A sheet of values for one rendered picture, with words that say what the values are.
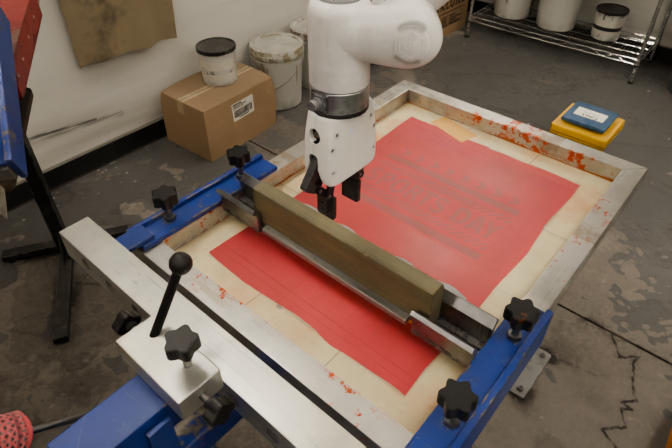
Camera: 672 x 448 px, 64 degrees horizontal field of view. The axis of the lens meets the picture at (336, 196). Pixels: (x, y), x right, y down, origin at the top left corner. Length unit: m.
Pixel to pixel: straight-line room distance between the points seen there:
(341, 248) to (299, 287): 0.11
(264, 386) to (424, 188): 0.56
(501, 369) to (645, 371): 1.46
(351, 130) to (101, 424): 0.44
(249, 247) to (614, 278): 1.78
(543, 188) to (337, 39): 0.64
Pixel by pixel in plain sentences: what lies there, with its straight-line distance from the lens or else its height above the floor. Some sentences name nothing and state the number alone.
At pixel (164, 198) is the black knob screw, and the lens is 0.91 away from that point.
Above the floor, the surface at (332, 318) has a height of 0.96.
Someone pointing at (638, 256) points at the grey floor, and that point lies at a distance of 2.60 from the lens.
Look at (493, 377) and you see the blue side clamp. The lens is 0.75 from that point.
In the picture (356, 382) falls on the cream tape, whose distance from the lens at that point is 0.77.
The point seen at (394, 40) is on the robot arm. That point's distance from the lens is 0.60.
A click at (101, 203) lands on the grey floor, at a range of 2.76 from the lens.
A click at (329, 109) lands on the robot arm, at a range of 0.66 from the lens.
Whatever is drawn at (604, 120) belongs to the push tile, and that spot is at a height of 0.97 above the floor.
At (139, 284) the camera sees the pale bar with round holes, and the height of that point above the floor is 1.04.
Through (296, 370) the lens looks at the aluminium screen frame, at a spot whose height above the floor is 0.99.
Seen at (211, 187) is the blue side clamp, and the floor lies 1.00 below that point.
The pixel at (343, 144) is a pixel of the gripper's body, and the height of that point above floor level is 1.23.
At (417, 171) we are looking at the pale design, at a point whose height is 0.96.
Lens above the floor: 1.61
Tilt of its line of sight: 39 degrees down
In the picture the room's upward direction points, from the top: straight up
